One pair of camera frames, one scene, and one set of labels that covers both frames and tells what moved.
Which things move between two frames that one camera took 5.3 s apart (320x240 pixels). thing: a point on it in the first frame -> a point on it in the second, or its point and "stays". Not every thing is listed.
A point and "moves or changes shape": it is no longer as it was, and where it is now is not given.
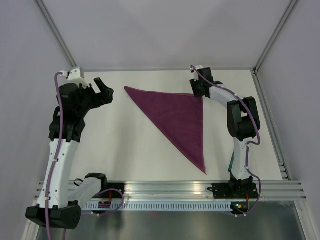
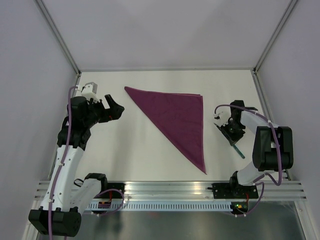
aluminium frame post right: (292, 4) stays
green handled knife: (231, 163) moves or changes shape
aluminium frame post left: (41, 6) stays
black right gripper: (194, 84) -> (233, 139)
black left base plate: (115, 194) stays
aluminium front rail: (162, 191) stays
